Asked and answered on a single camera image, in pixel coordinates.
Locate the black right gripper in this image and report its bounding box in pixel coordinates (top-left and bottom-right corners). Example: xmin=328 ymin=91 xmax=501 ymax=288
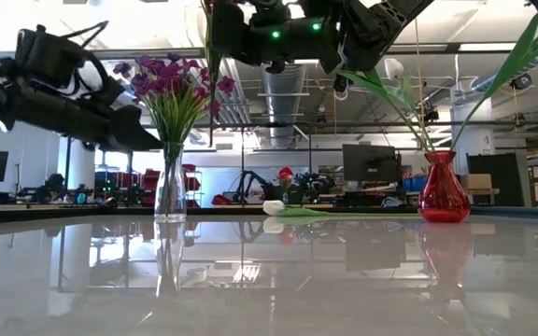
xmin=211 ymin=0 xmax=345 ymax=75

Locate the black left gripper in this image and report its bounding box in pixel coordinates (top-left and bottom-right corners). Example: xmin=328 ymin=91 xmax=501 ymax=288
xmin=10 ymin=78 xmax=163 ymax=153

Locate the dark violet artificial flower bunch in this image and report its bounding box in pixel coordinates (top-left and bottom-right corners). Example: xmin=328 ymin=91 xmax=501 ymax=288
xmin=111 ymin=54 xmax=163 ymax=141

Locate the clear glass vase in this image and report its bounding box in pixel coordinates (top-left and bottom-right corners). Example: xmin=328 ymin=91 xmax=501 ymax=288
xmin=154 ymin=142 xmax=188 ymax=224

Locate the red glass vase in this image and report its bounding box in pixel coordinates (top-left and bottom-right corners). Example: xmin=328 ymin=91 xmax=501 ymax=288
xmin=417 ymin=149 xmax=473 ymax=224

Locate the red bin shelf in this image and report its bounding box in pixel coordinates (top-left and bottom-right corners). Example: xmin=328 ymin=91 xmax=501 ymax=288
xmin=184 ymin=162 xmax=204 ymax=210

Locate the person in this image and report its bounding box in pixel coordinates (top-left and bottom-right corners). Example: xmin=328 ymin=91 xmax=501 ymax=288
xmin=276 ymin=166 xmax=298 ymax=205

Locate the blue bin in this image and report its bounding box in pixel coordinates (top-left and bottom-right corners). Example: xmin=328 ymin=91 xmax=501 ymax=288
xmin=402 ymin=175 xmax=430 ymax=193

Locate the cardboard box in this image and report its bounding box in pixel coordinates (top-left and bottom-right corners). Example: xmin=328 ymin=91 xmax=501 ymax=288
xmin=460 ymin=173 xmax=493 ymax=191

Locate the black panel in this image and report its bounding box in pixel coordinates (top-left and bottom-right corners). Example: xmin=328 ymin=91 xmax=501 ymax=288
xmin=465 ymin=152 xmax=523 ymax=207

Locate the silver ceiling duct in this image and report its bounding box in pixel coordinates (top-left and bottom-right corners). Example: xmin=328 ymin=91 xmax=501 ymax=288
xmin=262 ymin=63 xmax=308 ymax=150

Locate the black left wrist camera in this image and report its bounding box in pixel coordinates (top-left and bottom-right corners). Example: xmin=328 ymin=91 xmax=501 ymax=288
xmin=15 ymin=23 xmax=91 ymax=90

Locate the black background rig frame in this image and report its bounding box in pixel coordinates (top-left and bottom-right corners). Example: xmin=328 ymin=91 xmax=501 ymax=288
xmin=63 ymin=121 xmax=315 ymax=211

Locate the overhead frame bar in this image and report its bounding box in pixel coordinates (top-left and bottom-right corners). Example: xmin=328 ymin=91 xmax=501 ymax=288
xmin=0 ymin=42 xmax=538 ymax=64

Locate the black ceiling-hung camera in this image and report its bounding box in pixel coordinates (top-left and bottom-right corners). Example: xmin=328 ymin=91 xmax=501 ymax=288
xmin=510 ymin=73 xmax=534 ymax=91
xmin=418 ymin=105 xmax=441 ymax=128

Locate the blue flexible duct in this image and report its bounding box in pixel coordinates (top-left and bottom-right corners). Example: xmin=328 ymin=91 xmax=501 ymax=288
xmin=471 ymin=52 xmax=538 ymax=93

